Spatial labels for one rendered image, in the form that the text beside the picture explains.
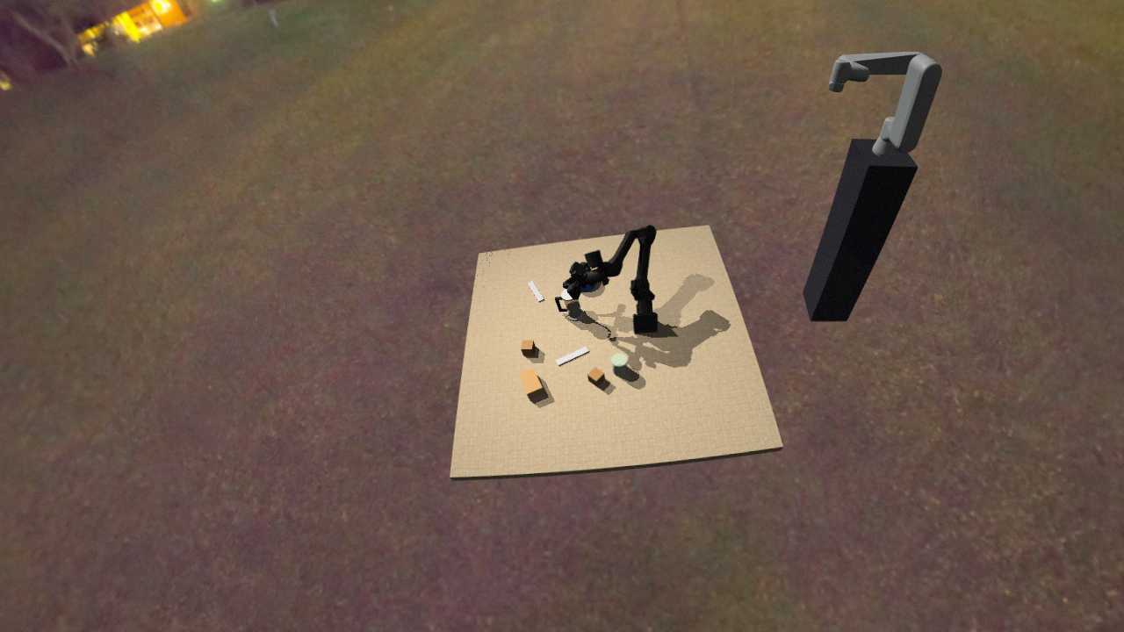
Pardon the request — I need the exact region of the white flat bar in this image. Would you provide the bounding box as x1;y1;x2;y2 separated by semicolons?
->
527;281;544;303
556;347;589;365

